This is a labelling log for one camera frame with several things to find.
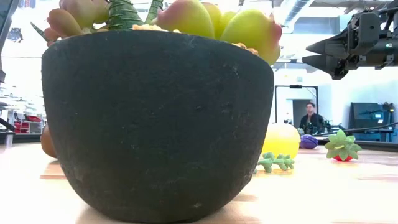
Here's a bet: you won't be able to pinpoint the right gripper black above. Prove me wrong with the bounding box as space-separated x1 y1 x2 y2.
302 30 392 80

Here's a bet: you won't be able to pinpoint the purple toy blackberry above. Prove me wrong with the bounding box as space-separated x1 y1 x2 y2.
300 134 319 150

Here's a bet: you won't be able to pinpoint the red toy strawberry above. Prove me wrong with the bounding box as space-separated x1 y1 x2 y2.
324 129 363 162

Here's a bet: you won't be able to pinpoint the orange toy fruit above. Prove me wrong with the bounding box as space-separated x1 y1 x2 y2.
262 123 302 159

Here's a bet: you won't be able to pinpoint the brown toy kiwi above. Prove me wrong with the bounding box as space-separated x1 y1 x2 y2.
39 123 58 159

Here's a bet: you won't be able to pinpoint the person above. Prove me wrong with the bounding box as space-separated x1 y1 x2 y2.
298 101 326 134

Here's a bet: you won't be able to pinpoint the dark blue machine cabinet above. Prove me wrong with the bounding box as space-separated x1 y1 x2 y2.
349 101 398 143

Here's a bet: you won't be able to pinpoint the succulent plant in black pot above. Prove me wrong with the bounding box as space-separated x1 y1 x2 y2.
30 0 295 224

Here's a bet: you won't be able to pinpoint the red storage bins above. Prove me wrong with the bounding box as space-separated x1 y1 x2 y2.
14 114 43 134

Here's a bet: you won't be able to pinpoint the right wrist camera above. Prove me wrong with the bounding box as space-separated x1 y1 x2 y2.
346 11 382 56

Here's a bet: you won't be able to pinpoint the black rectangular frame stand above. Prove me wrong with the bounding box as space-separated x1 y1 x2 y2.
274 83 319 125

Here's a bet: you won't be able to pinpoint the white ceiling duct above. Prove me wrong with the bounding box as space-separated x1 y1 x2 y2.
281 0 315 34

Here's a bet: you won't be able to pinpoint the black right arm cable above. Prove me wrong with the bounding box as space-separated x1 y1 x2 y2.
313 121 398 137

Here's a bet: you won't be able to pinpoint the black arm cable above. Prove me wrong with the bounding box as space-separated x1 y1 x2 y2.
313 121 398 137
0 116 16 133

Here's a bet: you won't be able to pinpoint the colourful wall poster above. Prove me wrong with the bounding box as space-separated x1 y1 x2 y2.
17 0 37 9

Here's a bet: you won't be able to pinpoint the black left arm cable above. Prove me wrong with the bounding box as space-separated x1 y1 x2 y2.
0 116 16 133

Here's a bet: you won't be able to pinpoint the silver metal post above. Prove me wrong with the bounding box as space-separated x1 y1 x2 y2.
3 129 15 147

